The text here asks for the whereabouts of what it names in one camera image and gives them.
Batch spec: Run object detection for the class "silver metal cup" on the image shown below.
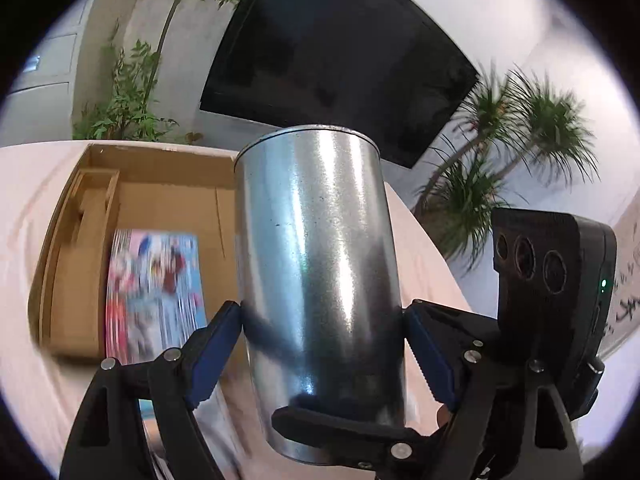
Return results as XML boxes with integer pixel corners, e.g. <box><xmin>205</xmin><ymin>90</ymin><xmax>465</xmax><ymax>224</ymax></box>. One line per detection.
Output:
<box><xmin>233</xmin><ymin>124</ymin><xmax>407</xmax><ymax>464</ymax></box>

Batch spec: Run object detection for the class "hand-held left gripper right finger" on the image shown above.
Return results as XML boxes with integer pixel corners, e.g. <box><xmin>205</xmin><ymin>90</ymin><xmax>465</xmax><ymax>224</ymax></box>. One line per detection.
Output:
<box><xmin>403</xmin><ymin>299</ymin><xmax>587</xmax><ymax>480</ymax></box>

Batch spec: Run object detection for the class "black wall television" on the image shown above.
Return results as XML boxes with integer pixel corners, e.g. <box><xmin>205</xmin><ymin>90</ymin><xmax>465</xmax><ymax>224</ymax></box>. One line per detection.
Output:
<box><xmin>199</xmin><ymin>0</ymin><xmax>482</xmax><ymax>170</ymax></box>

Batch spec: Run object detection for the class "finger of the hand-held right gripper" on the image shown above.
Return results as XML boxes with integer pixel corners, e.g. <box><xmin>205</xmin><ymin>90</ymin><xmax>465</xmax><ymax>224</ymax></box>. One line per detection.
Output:
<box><xmin>271</xmin><ymin>404</ymin><xmax>452</xmax><ymax>470</ymax></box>

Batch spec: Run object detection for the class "grey cabinet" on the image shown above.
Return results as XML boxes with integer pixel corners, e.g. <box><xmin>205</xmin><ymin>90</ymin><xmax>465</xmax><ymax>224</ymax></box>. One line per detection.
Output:
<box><xmin>0</xmin><ymin>0</ymin><xmax>96</xmax><ymax>147</ymax></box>

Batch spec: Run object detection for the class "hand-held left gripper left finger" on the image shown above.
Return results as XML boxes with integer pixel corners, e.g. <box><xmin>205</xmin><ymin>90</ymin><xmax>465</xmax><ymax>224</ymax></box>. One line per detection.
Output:
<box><xmin>59</xmin><ymin>301</ymin><xmax>244</xmax><ymax>480</ymax></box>

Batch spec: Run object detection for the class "brown cardboard box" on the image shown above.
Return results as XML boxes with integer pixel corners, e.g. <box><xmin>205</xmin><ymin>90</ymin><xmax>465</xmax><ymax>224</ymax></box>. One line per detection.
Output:
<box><xmin>27</xmin><ymin>143</ymin><xmax>241</xmax><ymax>365</ymax></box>

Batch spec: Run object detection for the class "white sheet with black writing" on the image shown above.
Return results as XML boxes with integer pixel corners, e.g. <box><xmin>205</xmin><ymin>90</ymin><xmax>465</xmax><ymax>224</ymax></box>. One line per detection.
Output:
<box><xmin>602</xmin><ymin>210</ymin><xmax>640</xmax><ymax>356</ymax></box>

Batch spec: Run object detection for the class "colourful printed magazine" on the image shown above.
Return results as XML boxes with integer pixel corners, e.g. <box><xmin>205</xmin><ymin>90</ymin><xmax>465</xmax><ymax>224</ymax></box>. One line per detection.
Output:
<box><xmin>104</xmin><ymin>229</ymin><xmax>211</xmax><ymax>418</ymax></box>

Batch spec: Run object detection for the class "spiky palm-like plant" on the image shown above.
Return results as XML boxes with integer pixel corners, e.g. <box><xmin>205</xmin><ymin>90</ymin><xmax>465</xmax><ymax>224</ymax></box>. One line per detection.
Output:
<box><xmin>410</xmin><ymin>60</ymin><xmax>601</xmax><ymax>275</ymax></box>

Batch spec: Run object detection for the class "thin leafy green plant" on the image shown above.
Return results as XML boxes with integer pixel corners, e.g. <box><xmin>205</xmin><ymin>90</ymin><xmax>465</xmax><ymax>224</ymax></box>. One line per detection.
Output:
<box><xmin>71</xmin><ymin>0</ymin><xmax>266</xmax><ymax>147</ymax></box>

